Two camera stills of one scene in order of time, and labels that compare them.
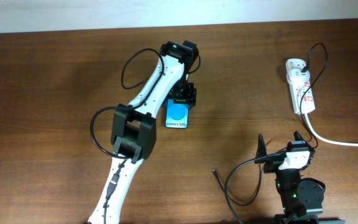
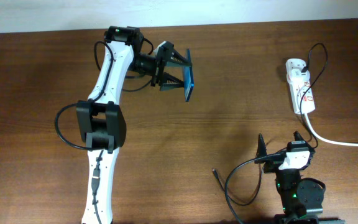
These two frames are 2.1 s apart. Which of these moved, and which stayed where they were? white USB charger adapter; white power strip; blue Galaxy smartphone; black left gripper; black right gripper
Moved: black left gripper; blue Galaxy smartphone
Stayed: white power strip; black right gripper; white USB charger adapter
